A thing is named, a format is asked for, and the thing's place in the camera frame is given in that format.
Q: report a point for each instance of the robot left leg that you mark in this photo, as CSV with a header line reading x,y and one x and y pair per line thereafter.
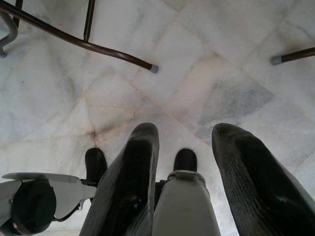
x,y
32,204

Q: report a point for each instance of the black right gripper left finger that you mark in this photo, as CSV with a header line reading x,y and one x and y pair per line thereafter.
x,y
128,186

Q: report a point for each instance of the dark metal table leg frame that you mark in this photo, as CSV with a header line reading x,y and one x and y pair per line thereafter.
x,y
73,40
295,56

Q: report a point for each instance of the grey bent metal tube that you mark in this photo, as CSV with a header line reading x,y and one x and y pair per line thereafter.
x,y
12,32

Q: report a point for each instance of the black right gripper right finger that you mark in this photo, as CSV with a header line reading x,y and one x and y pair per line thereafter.
x,y
261,191

